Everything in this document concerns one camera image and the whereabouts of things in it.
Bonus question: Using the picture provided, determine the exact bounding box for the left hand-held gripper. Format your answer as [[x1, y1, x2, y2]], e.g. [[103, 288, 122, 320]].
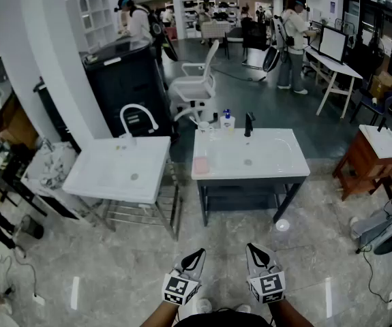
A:
[[162, 249, 207, 307]]

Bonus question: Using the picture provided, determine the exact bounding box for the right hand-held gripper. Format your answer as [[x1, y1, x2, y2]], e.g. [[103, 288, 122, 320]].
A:
[[245, 243, 287, 305]]

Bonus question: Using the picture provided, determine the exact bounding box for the pink sponge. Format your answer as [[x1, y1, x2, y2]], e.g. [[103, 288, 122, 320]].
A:
[[192, 156, 213, 176]]

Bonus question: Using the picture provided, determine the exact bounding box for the person's left forearm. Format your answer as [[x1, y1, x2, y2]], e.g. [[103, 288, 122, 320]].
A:
[[140, 300, 180, 327]]

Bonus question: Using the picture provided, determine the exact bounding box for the person's right forearm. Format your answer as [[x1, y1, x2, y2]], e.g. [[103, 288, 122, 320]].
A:
[[270, 298, 315, 327]]

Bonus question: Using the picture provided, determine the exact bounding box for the person's black shirt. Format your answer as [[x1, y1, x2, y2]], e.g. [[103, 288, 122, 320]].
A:
[[174, 307, 275, 327]]

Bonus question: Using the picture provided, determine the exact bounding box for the white sink with dark stand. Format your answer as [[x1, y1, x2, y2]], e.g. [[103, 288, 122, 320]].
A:
[[191, 127, 312, 228]]

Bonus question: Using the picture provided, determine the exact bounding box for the white sink with metal rack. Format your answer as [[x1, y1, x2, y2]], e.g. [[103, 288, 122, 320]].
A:
[[61, 135, 184, 242]]

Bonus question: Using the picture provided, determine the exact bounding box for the black sink faucet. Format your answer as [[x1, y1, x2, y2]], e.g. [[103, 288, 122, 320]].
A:
[[243, 111, 256, 138]]

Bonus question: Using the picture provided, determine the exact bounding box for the white pump bottle blue cap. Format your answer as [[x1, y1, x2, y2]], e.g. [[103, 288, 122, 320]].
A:
[[220, 108, 236, 131]]

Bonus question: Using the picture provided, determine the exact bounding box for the wooden stand with white sink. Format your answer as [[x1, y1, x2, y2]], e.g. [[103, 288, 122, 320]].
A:
[[332, 124, 392, 202]]

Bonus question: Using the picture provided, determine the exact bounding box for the white curved faucet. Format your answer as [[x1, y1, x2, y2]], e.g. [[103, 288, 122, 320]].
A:
[[119, 103, 160, 146]]

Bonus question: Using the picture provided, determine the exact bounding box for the white office chair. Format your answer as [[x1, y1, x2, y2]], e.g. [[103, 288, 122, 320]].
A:
[[167, 39, 221, 123]]

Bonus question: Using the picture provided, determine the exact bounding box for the black cabinet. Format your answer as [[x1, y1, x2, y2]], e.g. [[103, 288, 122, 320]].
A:
[[81, 37, 173, 143]]

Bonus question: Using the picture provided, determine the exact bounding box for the blue chair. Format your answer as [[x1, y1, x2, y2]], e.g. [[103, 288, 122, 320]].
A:
[[350, 89, 392, 126]]

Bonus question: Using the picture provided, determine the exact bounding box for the round white rimmed black pack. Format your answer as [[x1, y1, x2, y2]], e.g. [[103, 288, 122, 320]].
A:
[[262, 45, 282, 74]]

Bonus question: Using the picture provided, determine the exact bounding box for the white trestle desk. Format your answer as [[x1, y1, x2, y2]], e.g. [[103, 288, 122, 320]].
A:
[[303, 45, 364, 119]]

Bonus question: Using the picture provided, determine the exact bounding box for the cardboard box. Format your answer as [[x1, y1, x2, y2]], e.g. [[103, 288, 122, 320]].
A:
[[368, 70, 392, 101]]

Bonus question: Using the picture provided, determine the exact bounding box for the computer monitor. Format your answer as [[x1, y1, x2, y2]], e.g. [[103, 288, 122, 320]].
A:
[[318, 25, 350, 65]]

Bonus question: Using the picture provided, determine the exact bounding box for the white cubby shelf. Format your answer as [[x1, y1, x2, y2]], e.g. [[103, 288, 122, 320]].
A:
[[65, 0, 119, 53]]

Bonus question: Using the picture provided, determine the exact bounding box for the black floor cable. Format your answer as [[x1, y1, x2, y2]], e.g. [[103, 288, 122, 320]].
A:
[[361, 246, 392, 303]]

